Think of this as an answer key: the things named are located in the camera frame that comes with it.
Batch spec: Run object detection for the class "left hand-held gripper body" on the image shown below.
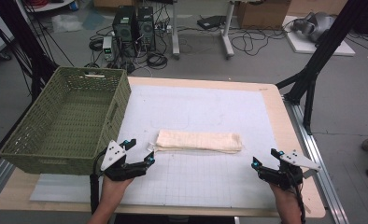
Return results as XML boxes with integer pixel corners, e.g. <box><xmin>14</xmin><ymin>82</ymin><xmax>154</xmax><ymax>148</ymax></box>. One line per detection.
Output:
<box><xmin>99</xmin><ymin>139</ymin><xmax>149</xmax><ymax>182</ymax></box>

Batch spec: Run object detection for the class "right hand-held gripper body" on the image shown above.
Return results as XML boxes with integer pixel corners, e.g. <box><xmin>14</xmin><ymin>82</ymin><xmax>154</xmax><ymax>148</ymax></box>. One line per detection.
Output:
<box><xmin>258</xmin><ymin>149</ymin><xmax>322</xmax><ymax>191</ymax></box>

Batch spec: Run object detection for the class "green woven basket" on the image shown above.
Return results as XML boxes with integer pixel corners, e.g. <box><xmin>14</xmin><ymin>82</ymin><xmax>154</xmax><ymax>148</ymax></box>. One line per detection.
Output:
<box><xmin>0</xmin><ymin>65</ymin><xmax>133</xmax><ymax>176</ymax></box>

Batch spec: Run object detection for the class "cream towel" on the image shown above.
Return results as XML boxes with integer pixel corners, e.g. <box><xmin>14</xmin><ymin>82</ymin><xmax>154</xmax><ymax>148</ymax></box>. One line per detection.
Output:
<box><xmin>148</xmin><ymin>128</ymin><xmax>245</xmax><ymax>155</ymax></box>

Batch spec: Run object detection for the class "person's right hand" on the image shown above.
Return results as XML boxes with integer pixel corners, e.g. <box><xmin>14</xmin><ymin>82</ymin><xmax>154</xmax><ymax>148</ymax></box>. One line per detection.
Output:
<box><xmin>269</xmin><ymin>182</ymin><xmax>299</xmax><ymax>209</ymax></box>

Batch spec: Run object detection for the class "person's left hand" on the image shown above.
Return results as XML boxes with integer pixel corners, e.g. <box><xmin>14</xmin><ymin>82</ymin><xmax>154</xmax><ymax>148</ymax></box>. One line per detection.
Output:
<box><xmin>101</xmin><ymin>175</ymin><xmax>134</xmax><ymax>204</ymax></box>

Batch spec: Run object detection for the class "white gridded mat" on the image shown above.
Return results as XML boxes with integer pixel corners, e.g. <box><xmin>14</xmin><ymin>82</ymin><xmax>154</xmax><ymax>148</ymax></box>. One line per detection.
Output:
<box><xmin>29</xmin><ymin>84</ymin><xmax>280</xmax><ymax>209</ymax></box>

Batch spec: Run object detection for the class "grey bench power supply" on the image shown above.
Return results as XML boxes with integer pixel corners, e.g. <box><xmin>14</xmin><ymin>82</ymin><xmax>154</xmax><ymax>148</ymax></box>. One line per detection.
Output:
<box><xmin>102</xmin><ymin>35</ymin><xmax>116</xmax><ymax>62</ymax></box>

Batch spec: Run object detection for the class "black metal stand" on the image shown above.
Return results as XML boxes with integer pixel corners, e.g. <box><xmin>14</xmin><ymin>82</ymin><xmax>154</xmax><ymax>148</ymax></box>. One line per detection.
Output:
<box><xmin>275</xmin><ymin>0</ymin><xmax>368</xmax><ymax>136</ymax></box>
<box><xmin>0</xmin><ymin>0</ymin><xmax>61</xmax><ymax>105</ymax></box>

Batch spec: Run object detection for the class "black computer tower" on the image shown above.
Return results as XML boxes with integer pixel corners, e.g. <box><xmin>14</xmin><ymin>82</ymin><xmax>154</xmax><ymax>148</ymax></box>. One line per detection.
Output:
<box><xmin>111</xmin><ymin>5</ymin><xmax>138</xmax><ymax>58</ymax></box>
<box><xmin>136</xmin><ymin>6</ymin><xmax>157</xmax><ymax>52</ymax></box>

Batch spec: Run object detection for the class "white floor board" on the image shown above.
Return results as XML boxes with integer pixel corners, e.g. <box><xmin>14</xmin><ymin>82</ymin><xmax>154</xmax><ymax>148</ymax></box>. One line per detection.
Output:
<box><xmin>282</xmin><ymin>15</ymin><xmax>357</xmax><ymax>58</ymax></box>

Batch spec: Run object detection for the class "white desk leg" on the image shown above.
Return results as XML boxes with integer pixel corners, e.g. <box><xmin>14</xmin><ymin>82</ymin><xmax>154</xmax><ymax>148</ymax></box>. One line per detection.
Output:
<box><xmin>170</xmin><ymin>0</ymin><xmax>182</xmax><ymax>61</ymax></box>
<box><xmin>220</xmin><ymin>0</ymin><xmax>236</xmax><ymax>59</ymax></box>

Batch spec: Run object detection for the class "grey robot head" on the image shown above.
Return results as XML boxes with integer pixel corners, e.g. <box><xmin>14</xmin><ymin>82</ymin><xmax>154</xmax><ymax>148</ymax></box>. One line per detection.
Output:
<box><xmin>290</xmin><ymin>11</ymin><xmax>336</xmax><ymax>44</ymax></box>

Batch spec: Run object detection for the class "large cardboard box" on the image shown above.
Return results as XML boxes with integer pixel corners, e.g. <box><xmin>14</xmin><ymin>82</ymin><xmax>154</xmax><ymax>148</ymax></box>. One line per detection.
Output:
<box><xmin>235</xmin><ymin>0</ymin><xmax>291</xmax><ymax>31</ymax></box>

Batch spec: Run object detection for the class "small cardboard box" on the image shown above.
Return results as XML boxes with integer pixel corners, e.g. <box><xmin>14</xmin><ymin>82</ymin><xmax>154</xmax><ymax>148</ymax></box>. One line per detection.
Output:
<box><xmin>92</xmin><ymin>0</ymin><xmax>140</xmax><ymax>9</ymax></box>

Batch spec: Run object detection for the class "flat black device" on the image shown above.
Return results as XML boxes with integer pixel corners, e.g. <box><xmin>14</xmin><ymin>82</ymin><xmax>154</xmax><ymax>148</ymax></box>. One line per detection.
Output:
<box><xmin>196</xmin><ymin>15</ymin><xmax>227</xmax><ymax>31</ymax></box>

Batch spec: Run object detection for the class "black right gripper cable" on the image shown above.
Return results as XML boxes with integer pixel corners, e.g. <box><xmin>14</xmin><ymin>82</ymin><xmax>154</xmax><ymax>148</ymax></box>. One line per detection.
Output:
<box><xmin>292</xmin><ymin>174</ymin><xmax>307</xmax><ymax>224</ymax></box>

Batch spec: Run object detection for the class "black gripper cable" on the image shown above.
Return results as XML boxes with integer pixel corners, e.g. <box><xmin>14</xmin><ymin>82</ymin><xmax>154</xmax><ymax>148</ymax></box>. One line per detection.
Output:
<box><xmin>292</xmin><ymin>174</ymin><xmax>307</xmax><ymax>224</ymax></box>
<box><xmin>89</xmin><ymin>148</ymin><xmax>109</xmax><ymax>217</ymax></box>

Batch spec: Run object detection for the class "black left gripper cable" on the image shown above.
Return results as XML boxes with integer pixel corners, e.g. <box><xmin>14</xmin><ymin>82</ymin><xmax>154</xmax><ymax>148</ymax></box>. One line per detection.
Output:
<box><xmin>89</xmin><ymin>148</ymin><xmax>109</xmax><ymax>217</ymax></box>

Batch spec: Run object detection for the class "coiled black cable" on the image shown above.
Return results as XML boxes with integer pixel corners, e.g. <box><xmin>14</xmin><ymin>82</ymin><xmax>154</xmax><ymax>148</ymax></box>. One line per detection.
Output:
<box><xmin>146</xmin><ymin>51</ymin><xmax>169</xmax><ymax>71</ymax></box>

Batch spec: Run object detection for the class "loose black floor cable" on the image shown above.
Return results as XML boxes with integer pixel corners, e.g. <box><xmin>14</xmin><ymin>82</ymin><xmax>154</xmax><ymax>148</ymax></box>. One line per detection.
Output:
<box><xmin>230</xmin><ymin>28</ymin><xmax>288</xmax><ymax>58</ymax></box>

